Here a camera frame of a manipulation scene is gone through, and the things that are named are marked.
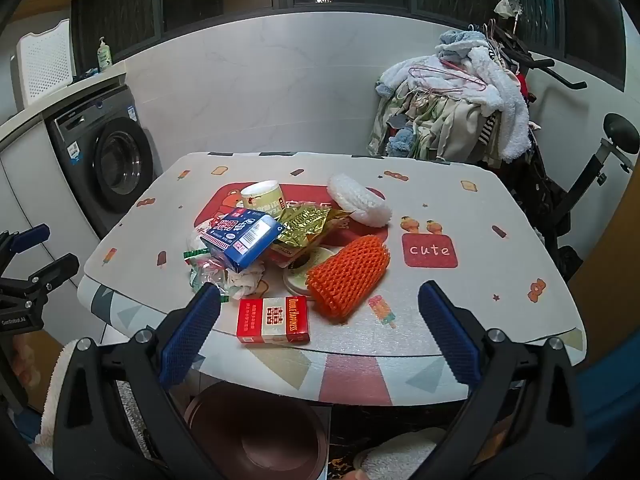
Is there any blue and white carton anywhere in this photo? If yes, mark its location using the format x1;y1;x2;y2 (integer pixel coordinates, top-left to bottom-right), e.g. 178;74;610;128
199;209;285;271

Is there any white counter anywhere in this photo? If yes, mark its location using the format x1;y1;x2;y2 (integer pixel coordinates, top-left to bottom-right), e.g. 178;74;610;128
0;62;129;148

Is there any blue curtain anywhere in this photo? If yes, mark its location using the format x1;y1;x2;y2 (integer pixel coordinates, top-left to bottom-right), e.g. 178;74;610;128
575;345;640;456

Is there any tape roll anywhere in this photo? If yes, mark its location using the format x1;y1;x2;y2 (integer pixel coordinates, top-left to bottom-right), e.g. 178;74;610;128
283;247;335;301

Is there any red cigarette pack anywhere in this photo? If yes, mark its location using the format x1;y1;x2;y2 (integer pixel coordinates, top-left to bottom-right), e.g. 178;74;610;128
236;296;311;346

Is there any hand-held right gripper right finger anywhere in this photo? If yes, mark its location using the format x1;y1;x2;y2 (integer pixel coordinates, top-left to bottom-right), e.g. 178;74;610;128
417;281;589;480

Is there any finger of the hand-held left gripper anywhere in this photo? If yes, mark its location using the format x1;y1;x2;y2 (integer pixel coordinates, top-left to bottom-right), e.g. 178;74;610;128
0;224;51;263
20;253;81;306

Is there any grey washing machine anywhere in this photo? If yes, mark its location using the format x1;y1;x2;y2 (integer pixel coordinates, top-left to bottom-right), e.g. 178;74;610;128
44;84;157;242

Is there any gold foil wrapper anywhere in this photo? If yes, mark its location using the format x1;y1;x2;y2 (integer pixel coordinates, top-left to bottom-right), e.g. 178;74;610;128
272;206;352;252

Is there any white fluffy slipper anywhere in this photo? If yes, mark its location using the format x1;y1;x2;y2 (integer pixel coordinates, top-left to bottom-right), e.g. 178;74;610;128
352;427;451;480

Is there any person's white fluffy clothing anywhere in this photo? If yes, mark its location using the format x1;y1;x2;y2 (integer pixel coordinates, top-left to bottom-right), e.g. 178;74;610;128
30;338;151;471

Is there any orange foam net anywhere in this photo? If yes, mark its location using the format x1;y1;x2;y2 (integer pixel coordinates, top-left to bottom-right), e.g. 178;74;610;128
305;234;391;322

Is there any wooden door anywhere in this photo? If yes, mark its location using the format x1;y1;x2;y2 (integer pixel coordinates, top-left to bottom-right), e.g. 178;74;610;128
567;175;640;361

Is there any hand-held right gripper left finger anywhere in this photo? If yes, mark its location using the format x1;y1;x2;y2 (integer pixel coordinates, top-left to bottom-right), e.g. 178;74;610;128
52;282;223;480

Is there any green and white snack wrapper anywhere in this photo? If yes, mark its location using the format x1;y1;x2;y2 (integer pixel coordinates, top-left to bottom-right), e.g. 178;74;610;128
182;247;232;306

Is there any green soap bottle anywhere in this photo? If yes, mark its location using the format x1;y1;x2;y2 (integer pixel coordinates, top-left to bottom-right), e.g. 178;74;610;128
96;36;115;72

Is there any printed table mat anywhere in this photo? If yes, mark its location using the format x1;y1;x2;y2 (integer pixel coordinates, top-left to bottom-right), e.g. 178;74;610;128
77;151;587;359

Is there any black exercise bike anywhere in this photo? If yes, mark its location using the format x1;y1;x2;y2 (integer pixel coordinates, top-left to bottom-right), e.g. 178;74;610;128
470;19;640;283

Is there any white perforated laundry basket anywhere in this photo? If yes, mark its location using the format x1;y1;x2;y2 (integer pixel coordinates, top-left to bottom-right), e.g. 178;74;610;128
12;18;76;109

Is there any brown bowl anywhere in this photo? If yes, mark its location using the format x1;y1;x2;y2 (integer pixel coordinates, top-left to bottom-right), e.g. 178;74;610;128
187;381;332;480

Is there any white paper cup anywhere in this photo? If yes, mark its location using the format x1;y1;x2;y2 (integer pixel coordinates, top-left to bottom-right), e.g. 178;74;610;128
240;180;287;214

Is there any white foam net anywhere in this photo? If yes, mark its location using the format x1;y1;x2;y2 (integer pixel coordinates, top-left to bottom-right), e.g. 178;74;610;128
327;174;392;227

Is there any pile of clothes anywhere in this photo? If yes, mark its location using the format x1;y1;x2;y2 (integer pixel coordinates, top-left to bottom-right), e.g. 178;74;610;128
367;29;534;166

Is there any pink wire hanger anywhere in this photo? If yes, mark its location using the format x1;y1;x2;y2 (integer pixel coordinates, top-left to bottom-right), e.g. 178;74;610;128
407;57;489;96

